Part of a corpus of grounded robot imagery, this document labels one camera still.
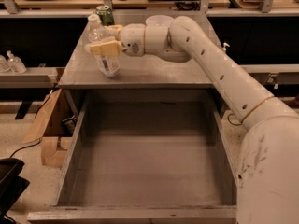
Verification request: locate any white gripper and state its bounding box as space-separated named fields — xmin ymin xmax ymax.
xmin=84 ymin=23 xmax=145 ymax=57

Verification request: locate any clear plastic water bottle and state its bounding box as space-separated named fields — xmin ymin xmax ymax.
xmin=85 ymin=14 xmax=120 ymax=77

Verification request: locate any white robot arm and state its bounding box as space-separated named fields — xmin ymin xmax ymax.
xmin=85 ymin=16 xmax=299 ymax=224

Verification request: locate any clear sanitizer pump bottle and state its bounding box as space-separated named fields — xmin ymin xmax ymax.
xmin=7 ymin=50 xmax=26 ymax=74

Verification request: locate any open grey top drawer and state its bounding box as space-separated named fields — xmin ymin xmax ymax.
xmin=28 ymin=90 xmax=237 ymax=224

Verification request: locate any green soda can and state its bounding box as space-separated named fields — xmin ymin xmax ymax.
xmin=95 ymin=5 xmax=115 ymax=26

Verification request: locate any white ceramic bowl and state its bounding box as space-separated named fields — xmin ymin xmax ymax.
xmin=146 ymin=15 xmax=173 ymax=27

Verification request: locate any brown cardboard box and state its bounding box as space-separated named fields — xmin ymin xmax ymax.
xmin=22 ymin=88 xmax=73 ymax=167

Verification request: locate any small white pump dispenser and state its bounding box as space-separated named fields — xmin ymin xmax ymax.
xmin=222 ymin=42 xmax=230 ymax=52

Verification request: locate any black bin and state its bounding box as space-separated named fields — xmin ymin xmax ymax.
xmin=0 ymin=158 xmax=30 ymax=224

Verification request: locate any black floor cable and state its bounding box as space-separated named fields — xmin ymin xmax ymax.
xmin=227 ymin=113 xmax=243 ymax=127

